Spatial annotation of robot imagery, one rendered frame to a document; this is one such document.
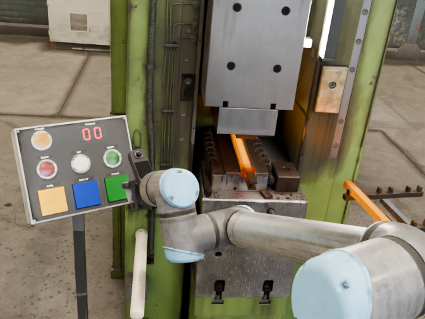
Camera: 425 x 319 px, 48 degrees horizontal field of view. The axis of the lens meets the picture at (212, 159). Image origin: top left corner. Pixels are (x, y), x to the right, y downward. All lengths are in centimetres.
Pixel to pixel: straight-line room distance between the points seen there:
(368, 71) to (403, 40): 662
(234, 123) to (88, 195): 53
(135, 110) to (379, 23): 90
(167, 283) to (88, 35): 522
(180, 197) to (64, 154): 52
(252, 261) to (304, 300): 121
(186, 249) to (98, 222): 209
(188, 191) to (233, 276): 84
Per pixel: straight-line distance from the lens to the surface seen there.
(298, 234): 92
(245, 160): 176
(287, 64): 159
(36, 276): 281
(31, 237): 310
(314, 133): 186
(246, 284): 193
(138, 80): 170
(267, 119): 164
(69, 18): 697
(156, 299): 222
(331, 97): 180
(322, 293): 63
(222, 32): 153
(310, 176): 195
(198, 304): 198
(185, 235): 111
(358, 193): 175
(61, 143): 151
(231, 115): 161
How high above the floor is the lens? 178
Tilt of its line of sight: 26 degrees down
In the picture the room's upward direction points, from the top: 5 degrees clockwise
